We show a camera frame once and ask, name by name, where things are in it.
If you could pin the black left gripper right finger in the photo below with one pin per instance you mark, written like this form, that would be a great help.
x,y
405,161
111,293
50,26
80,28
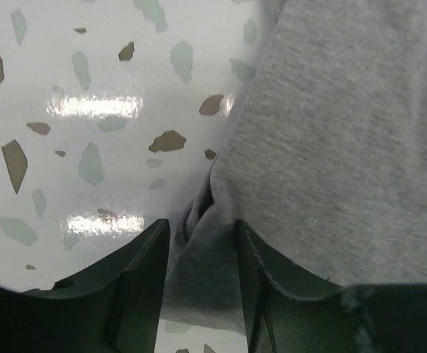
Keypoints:
x,y
288,309

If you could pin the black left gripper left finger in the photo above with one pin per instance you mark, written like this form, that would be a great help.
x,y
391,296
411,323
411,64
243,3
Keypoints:
x,y
112,305

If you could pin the grey tank top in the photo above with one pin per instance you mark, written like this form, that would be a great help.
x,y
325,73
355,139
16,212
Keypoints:
x,y
327,162

